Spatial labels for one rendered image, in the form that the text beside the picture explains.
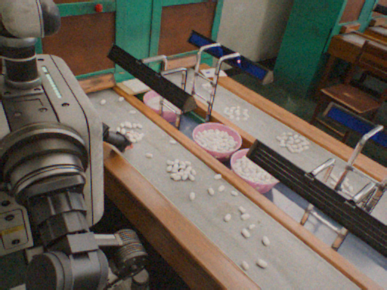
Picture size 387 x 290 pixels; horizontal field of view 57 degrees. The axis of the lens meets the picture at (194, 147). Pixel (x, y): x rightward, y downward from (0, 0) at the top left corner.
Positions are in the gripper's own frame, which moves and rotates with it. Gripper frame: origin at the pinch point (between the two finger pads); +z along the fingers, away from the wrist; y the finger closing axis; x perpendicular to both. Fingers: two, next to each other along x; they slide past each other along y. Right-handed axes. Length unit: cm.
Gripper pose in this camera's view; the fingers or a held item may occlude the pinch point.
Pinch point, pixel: (131, 146)
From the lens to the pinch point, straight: 174.3
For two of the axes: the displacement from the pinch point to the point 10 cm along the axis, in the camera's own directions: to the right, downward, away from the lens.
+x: -5.8, 8.1, 0.6
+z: 4.7, 2.7, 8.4
